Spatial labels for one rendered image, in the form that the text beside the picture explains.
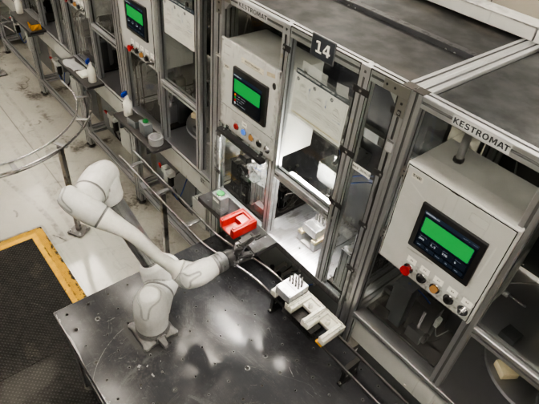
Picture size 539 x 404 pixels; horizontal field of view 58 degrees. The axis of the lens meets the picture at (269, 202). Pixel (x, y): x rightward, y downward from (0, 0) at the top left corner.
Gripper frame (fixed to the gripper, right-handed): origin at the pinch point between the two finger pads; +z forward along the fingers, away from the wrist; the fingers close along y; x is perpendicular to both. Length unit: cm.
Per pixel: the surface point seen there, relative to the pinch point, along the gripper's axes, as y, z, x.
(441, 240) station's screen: 49, 18, -70
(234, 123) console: 31, 20, 49
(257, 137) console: 32.0, 20.5, 31.8
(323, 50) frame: 88, 21, -1
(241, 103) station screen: 46, 18, 43
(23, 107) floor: -112, -4, 369
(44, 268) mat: -111, -67, 147
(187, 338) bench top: -44, -40, 1
